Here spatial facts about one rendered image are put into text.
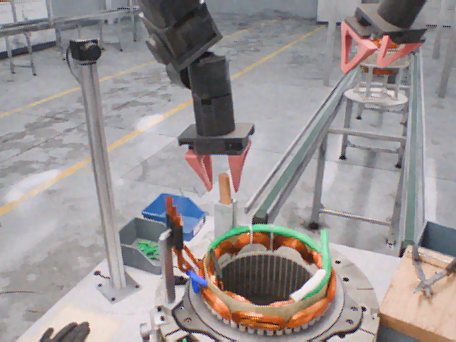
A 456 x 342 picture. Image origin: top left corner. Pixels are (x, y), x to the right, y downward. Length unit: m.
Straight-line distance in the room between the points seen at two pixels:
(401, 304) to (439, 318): 0.05
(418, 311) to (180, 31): 0.52
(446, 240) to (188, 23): 0.66
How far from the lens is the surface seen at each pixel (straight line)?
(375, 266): 1.25
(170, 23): 0.53
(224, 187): 0.65
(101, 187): 0.97
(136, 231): 1.30
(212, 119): 0.59
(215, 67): 0.57
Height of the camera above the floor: 1.51
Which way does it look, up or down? 26 degrees down
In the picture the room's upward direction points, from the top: straight up
